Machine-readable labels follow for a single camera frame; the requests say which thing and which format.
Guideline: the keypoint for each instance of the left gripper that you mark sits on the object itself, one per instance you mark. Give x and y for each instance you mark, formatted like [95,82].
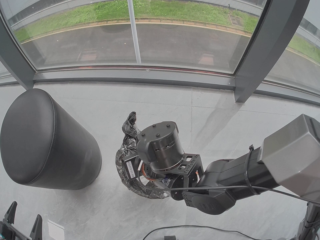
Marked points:
[11,234]

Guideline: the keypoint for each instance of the black plastic bag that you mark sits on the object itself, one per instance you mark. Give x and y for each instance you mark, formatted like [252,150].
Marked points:
[130,134]

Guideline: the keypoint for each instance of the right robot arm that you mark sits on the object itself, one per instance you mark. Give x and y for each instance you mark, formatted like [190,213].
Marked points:
[225,174]

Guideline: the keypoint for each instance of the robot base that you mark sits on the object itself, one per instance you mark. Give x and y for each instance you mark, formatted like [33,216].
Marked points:
[170,238]

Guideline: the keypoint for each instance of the dark grey round chair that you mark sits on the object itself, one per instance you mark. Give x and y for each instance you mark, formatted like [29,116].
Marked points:
[50,139]

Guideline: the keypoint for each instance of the window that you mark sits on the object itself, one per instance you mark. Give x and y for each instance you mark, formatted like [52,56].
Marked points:
[175,41]

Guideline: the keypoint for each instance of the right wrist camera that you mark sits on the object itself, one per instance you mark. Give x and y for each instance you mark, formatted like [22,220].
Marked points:
[130,167]

